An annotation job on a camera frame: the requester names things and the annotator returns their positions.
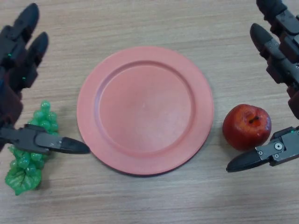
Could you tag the green plastic grape bunch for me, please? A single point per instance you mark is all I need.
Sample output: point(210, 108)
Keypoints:
point(25, 168)

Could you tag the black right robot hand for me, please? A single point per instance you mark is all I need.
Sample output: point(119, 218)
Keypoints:
point(282, 56)

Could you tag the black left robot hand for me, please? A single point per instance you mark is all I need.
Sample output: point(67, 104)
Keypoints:
point(14, 70)

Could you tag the red apple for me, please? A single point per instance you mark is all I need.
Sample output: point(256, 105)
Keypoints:
point(245, 127)

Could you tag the pink round plate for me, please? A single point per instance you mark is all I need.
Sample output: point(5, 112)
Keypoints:
point(144, 110)

